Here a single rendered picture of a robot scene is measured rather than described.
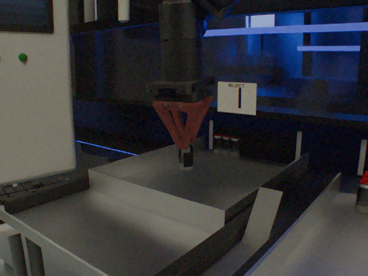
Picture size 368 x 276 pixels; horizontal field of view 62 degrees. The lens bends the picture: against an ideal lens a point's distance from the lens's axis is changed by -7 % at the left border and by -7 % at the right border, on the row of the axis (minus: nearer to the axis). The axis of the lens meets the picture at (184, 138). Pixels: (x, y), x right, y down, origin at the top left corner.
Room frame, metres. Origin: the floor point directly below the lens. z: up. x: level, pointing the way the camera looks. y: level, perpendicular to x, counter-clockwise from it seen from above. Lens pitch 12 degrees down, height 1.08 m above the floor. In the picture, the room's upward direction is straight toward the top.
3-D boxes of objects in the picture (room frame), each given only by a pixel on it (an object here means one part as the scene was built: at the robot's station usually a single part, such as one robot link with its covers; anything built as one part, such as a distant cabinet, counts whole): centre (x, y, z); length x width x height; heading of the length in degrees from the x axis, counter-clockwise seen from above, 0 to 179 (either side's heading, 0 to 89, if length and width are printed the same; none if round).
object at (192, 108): (0.47, 0.00, 1.01); 0.07 x 0.07 x 0.09; 66
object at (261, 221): (0.31, -0.06, 0.91); 0.14 x 0.03 x 0.06; 142
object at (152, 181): (0.57, -0.05, 0.90); 0.34 x 0.26 x 0.04; 143
